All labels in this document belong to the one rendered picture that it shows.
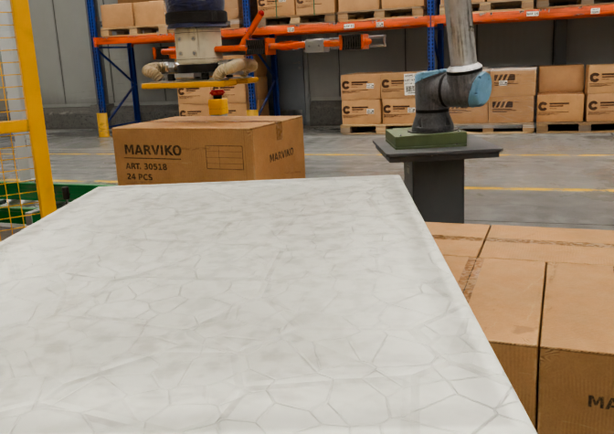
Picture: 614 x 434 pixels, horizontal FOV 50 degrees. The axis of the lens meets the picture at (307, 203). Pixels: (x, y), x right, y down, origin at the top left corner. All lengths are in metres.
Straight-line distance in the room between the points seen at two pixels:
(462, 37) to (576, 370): 1.69
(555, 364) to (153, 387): 1.27
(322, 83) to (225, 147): 8.92
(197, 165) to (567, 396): 1.42
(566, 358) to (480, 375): 1.20
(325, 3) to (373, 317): 9.44
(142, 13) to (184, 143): 8.71
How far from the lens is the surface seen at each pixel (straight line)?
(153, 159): 2.46
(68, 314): 0.46
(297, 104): 11.26
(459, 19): 2.88
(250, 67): 2.49
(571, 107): 9.39
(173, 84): 2.43
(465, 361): 0.36
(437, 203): 3.03
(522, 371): 1.56
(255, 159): 2.23
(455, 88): 2.92
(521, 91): 9.30
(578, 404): 1.59
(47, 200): 2.46
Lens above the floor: 1.18
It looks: 13 degrees down
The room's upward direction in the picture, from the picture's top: 3 degrees counter-clockwise
